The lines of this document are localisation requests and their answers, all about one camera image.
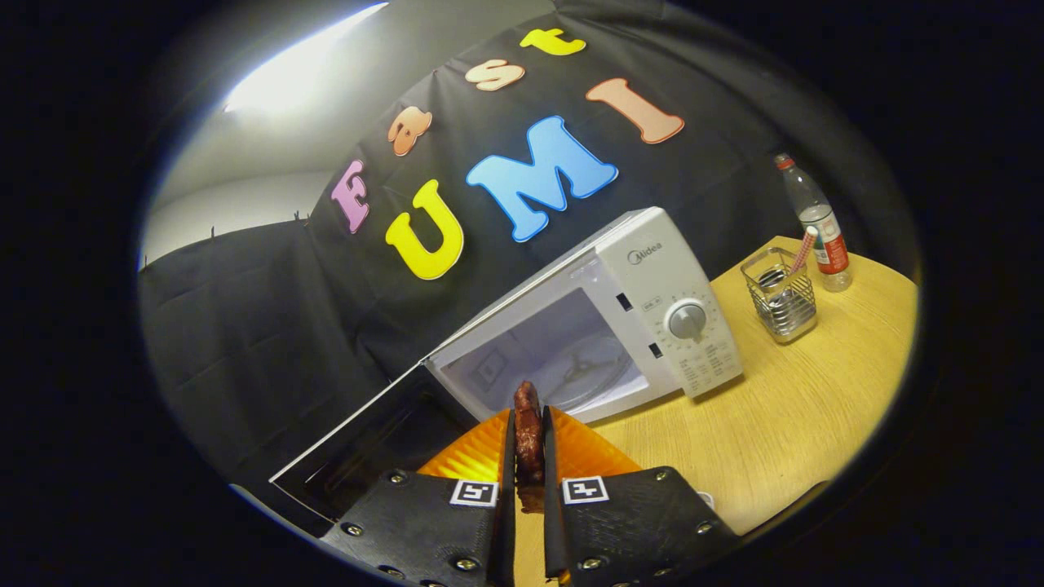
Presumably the clear plastic water bottle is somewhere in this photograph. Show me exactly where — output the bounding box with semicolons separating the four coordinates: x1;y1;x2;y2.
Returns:
773;152;854;293

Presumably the white toaster oven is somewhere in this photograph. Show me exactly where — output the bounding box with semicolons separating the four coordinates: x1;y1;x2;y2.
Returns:
269;206;745;523

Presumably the metal wire utensil holder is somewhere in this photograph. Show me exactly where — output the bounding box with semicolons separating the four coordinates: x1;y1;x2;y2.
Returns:
741;247;819;345

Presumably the brown meat piece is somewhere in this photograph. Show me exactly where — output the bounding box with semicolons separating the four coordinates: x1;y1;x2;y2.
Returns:
513;381;546;514

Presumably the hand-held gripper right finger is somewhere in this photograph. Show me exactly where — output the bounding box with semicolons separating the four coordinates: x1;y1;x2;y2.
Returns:
542;406;741;587

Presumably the red striped straw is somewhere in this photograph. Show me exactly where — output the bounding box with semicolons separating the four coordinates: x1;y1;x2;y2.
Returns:
787;226;819;278

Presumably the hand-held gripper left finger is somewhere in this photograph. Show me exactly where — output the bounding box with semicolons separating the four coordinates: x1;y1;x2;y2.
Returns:
320;408;516;587

